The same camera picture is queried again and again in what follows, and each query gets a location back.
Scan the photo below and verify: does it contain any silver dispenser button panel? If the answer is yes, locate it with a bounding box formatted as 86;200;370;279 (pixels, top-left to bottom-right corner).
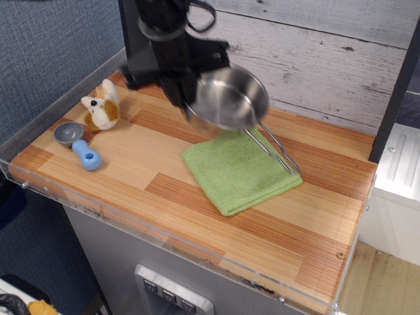
134;264;215;314

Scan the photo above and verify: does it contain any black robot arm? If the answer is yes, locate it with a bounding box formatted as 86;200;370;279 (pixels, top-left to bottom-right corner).
119;1;230;109

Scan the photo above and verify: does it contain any green folded cloth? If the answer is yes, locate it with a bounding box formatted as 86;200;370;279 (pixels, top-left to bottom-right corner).
182;133;303;216

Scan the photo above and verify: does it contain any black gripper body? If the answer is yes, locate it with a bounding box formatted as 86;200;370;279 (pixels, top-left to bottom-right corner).
118;29;232;91

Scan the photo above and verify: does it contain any white aluminium box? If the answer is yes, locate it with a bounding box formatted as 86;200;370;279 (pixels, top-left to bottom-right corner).
359;123;419;265

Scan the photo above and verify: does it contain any blue and grey scoop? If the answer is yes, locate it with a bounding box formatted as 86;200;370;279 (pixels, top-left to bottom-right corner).
53;121;102;171

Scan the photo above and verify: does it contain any yellow object at bottom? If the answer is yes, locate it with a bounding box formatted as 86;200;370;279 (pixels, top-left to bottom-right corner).
28;300;58;315

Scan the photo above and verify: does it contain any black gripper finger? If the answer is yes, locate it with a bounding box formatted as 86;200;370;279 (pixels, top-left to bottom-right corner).
160;73;199;112

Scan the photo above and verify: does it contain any clear acrylic table guard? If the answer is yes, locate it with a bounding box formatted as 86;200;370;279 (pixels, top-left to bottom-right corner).
1;52;376;314

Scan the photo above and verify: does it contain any black cable loop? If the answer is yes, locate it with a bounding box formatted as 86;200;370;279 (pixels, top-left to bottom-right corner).
183;0;217;33

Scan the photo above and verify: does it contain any dark right vertical post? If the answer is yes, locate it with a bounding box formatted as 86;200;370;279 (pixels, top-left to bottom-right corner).
368;20;419;163

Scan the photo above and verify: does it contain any silver pot with wire handle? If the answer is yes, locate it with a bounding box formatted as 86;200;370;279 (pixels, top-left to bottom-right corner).
182;65;300;175

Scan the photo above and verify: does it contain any dark left vertical post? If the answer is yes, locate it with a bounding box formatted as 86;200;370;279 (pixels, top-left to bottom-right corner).
118;0;160;90

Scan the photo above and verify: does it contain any dark vertical post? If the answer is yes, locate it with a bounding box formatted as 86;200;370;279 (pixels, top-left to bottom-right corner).
118;0;160;90
368;20;419;163

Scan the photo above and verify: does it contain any plush corgi dog toy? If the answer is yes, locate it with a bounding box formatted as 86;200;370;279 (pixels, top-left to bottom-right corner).
81;79;120;133

